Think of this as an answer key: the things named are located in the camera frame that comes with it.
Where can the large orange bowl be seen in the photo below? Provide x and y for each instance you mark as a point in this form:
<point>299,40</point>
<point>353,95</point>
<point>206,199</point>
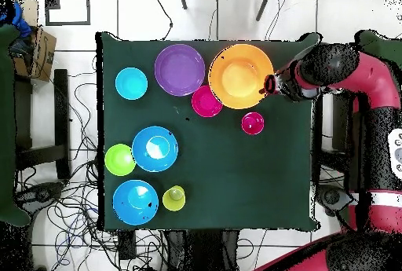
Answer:
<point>240,76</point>

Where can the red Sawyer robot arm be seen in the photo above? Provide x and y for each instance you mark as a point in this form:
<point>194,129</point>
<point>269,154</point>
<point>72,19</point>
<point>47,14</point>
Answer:
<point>377,76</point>

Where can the red cup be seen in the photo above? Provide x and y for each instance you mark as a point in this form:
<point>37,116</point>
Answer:
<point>252,123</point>

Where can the small red bowl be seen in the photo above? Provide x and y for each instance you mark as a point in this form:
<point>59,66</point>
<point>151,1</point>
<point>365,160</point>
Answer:
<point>205,103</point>

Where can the large purple bowl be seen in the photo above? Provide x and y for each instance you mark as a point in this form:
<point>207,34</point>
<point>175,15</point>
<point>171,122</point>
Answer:
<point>179,70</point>

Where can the dark green tablecloth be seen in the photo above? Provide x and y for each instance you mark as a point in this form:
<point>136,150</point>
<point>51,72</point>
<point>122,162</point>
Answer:
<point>220,173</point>

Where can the green covered side table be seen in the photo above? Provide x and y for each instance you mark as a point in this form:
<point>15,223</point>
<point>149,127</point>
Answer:
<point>6,126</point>
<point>381,43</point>

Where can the dark gray stand base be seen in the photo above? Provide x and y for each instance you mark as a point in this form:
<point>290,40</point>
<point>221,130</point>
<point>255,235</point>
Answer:
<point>331,197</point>

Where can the small light blue bowl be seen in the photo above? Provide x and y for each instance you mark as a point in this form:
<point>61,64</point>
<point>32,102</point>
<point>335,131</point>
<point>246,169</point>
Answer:
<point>131,83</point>

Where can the yellow cup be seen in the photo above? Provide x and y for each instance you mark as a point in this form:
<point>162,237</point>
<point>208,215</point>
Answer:
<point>173,198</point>

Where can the small green bowl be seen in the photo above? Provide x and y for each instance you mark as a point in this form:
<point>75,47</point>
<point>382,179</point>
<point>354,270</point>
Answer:
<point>120,159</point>

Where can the black power box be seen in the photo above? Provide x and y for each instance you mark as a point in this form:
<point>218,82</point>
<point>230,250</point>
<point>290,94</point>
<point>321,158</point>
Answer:
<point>127,244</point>

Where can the cardboard box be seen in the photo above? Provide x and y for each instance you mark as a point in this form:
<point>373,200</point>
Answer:
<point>47,54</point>

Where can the black stand base with knob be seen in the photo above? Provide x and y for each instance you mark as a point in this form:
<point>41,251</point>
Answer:
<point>40,194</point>

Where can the blue cloth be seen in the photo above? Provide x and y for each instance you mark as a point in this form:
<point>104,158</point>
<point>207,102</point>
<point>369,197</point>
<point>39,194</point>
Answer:
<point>19,21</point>

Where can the black side frame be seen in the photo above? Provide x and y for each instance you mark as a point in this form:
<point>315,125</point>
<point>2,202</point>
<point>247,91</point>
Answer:
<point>342,120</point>

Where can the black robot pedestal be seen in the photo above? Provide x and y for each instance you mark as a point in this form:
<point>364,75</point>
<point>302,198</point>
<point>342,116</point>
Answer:
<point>201,252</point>

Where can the black bench frame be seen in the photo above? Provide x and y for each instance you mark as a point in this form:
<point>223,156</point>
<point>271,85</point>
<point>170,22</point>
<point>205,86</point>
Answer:
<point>61,110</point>

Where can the black square floor frame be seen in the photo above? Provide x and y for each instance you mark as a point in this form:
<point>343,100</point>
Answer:
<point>51,0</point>

